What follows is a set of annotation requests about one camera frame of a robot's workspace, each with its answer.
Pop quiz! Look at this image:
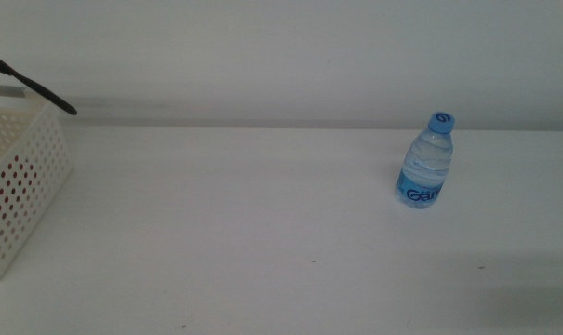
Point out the white perforated plastic basket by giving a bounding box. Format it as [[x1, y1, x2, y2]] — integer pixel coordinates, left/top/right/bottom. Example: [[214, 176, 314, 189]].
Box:
[[0, 83, 74, 284]]

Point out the red cola can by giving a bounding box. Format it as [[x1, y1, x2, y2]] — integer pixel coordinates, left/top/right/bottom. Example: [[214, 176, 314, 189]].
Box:
[[0, 155, 37, 234]]

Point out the clear water bottle blue cap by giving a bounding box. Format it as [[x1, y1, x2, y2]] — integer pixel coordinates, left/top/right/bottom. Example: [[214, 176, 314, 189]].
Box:
[[395, 111, 456, 210]]

